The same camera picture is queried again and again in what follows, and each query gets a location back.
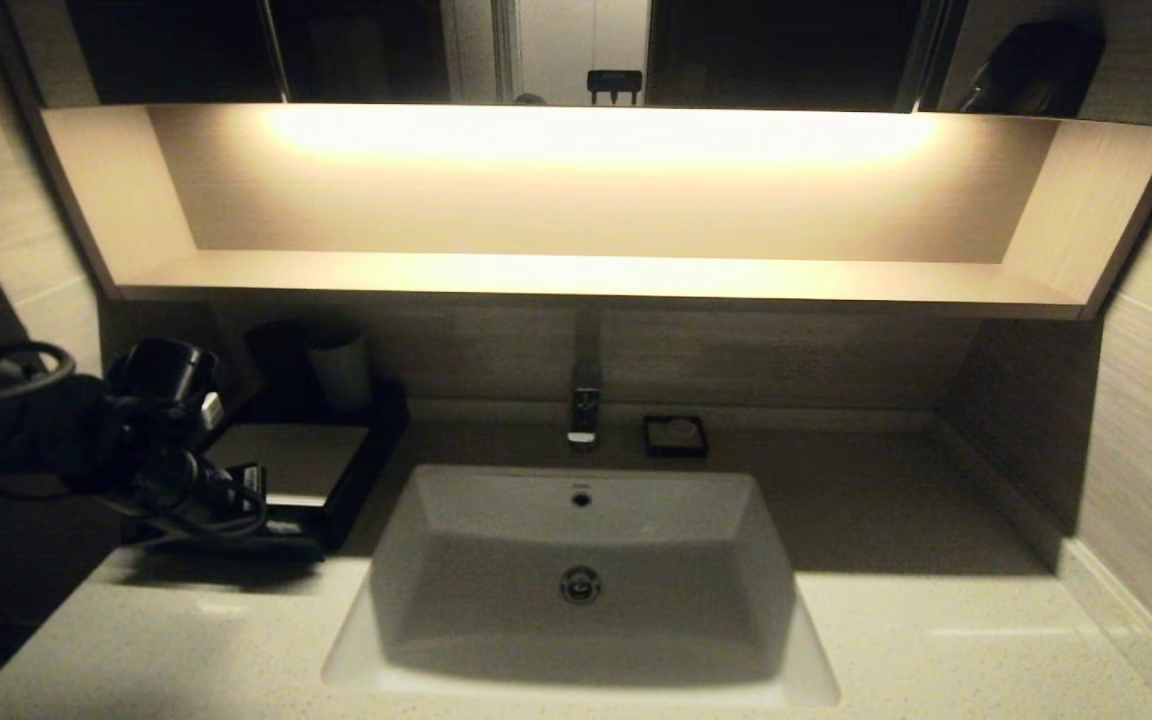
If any black cup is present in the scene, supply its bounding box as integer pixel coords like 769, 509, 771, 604
244, 320, 317, 401

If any white cup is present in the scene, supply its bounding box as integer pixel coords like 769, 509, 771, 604
304, 328, 374, 416

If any white ceramic sink basin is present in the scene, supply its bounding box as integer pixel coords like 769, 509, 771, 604
324, 465, 840, 707

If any chrome faucet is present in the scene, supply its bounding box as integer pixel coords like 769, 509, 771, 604
566, 310, 605, 447

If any chrome sink drain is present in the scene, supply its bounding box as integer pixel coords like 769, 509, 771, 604
560, 566, 603, 605

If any black soap dish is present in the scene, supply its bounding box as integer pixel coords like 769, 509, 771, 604
642, 415, 709, 460

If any mirror cabinet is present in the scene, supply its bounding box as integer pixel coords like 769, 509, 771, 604
0, 0, 1152, 127

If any black looped cable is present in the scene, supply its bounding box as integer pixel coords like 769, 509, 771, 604
0, 340, 79, 401

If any wooden wall niche shelf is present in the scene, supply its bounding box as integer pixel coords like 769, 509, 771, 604
41, 103, 1152, 321

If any small black bracket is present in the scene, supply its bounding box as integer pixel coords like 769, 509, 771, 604
587, 70, 643, 107

